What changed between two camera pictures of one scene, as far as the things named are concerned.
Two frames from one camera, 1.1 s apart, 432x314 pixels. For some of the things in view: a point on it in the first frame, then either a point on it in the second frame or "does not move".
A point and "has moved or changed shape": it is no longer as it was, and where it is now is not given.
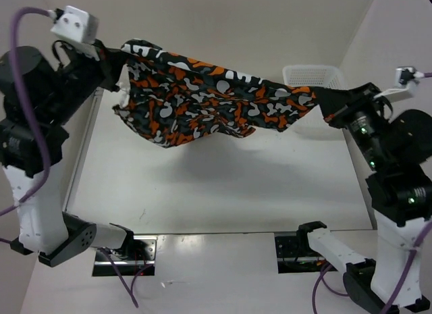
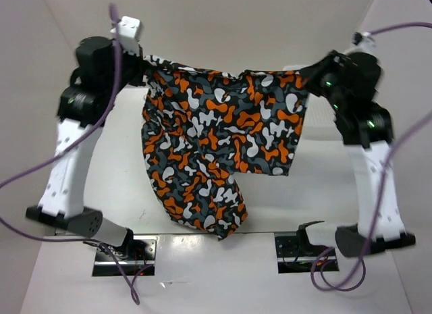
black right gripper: [334, 101] -> [312, 72]
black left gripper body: [80, 77] -> [132, 68]
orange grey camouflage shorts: [168, 99] has moved or changed shape
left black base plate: [141, 262] does not move
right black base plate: [289, 261] does not move
